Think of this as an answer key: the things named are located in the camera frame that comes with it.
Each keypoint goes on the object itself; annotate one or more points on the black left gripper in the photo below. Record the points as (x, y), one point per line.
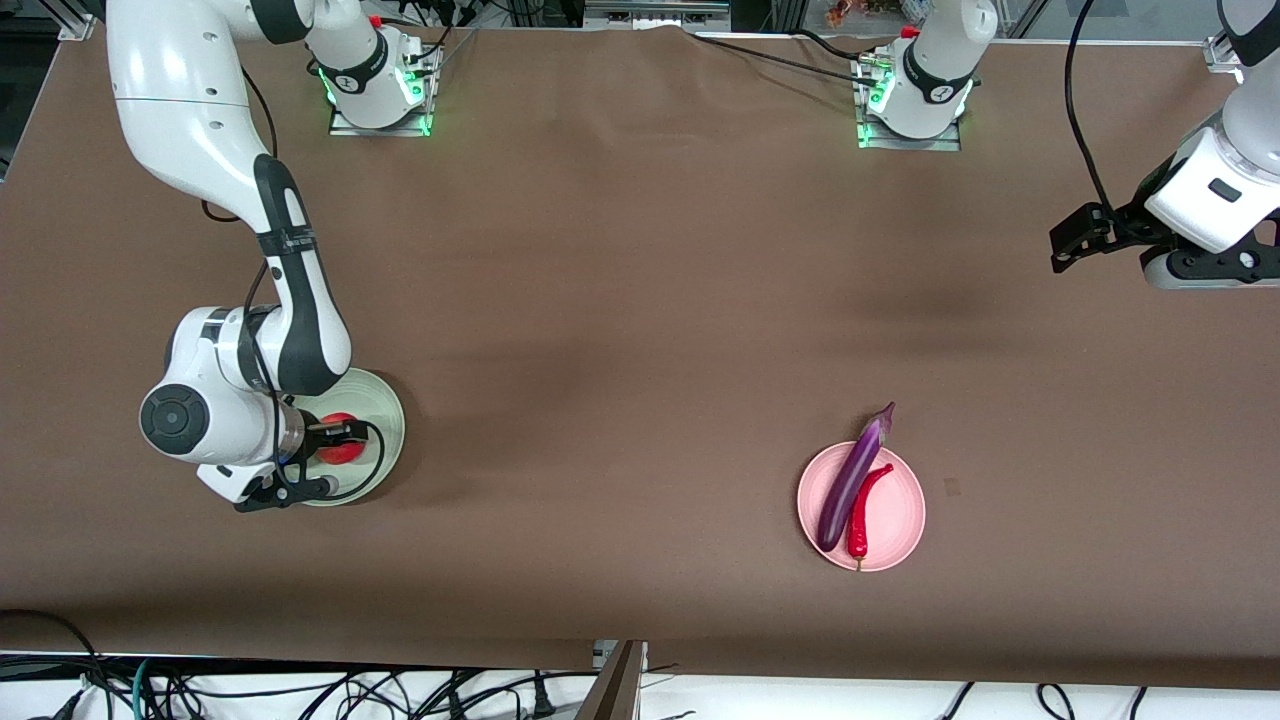
(1122, 222)

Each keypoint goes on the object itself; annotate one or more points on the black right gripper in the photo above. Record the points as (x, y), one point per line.
(314, 434)

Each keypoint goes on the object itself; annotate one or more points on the red apple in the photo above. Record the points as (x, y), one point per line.
(340, 456)

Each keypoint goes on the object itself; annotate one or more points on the purple eggplant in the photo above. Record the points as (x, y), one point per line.
(848, 485)

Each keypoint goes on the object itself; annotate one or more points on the red chili pepper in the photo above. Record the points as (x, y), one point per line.
(858, 530)

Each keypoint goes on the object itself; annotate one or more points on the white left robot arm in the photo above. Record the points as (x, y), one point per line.
(940, 70)

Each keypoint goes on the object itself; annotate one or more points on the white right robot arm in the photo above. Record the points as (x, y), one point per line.
(180, 90)

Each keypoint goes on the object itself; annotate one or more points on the pale green round plate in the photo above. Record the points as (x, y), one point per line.
(385, 400)

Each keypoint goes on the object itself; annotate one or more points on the aluminium corner extrusion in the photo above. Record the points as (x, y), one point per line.
(1222, 52)
(80, 22)

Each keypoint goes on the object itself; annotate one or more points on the black power plug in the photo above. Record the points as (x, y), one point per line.
(541, 700)

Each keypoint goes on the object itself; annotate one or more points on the pink round plate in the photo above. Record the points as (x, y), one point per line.
(900, 520)

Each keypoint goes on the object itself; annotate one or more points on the brown table cloth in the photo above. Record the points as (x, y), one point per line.
(600, 200)

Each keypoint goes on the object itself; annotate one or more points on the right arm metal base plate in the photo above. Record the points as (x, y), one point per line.
(350, 125)

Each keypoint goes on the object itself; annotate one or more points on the brown wooden post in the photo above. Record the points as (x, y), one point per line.
(612, 690)

